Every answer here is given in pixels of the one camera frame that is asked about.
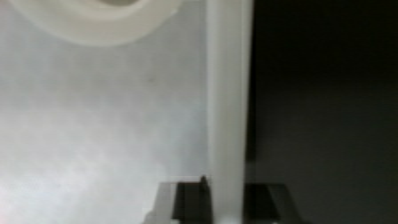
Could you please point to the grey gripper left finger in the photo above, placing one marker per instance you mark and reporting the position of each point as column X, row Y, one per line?
column 182, row 202

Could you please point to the white desk tabletop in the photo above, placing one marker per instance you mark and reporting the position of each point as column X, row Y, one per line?
column 123, row 106

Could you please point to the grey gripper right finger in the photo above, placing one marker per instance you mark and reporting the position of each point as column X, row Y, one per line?
column 269, row 205

